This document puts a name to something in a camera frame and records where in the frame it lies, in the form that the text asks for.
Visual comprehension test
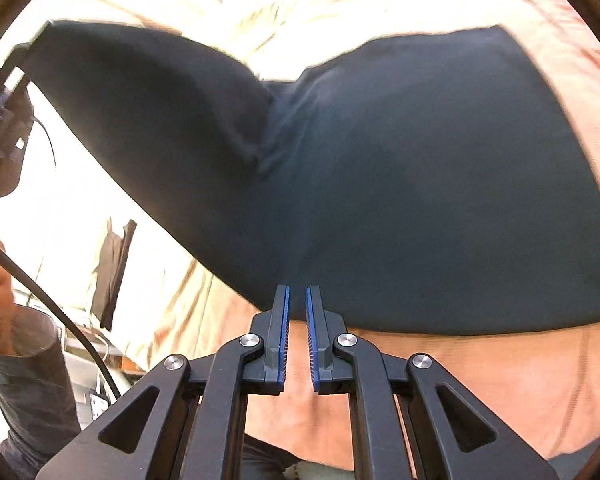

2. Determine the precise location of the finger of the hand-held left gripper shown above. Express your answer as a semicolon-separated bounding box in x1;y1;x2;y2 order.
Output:
0;40;43;92

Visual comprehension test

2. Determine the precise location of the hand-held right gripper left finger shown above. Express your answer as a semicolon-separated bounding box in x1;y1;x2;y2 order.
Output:
35;284;292;480

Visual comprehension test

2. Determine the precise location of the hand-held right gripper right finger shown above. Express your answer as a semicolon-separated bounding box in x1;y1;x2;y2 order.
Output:
305;284;561;480

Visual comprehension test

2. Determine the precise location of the black t-shirt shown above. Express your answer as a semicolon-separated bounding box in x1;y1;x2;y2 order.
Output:
22;19;600;336

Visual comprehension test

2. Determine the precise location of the orange blanket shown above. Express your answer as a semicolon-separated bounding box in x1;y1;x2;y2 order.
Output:
0;0;600;476

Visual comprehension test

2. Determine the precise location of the dark cloth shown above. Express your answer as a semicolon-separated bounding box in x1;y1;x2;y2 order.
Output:
92;216;139;332

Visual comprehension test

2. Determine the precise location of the person's jeans leg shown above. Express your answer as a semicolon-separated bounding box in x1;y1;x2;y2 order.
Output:
0;310;85;480

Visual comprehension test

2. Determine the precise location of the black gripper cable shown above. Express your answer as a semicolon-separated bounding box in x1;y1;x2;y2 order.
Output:
0;235;123;402

